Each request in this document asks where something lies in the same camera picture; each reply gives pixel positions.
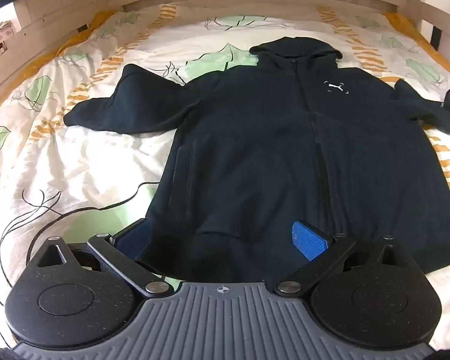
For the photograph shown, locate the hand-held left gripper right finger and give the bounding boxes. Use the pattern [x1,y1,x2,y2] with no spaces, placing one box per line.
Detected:
[274,219,417,298]

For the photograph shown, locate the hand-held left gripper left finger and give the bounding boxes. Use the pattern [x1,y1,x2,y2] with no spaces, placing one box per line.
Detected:
[31,218,171,299]

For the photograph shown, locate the black zip hoodie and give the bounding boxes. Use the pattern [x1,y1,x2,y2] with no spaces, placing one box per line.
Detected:
[64,37,450,282]

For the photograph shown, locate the white leaf printed duvet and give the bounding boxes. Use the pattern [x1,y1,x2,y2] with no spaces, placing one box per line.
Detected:
[0,3,450,347]

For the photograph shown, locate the yellow bed sheet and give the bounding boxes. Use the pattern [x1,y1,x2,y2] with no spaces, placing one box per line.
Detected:
[7,9,439,94]

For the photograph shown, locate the small pale box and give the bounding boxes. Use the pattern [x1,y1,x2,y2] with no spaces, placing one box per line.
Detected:
[0,19,16,51]

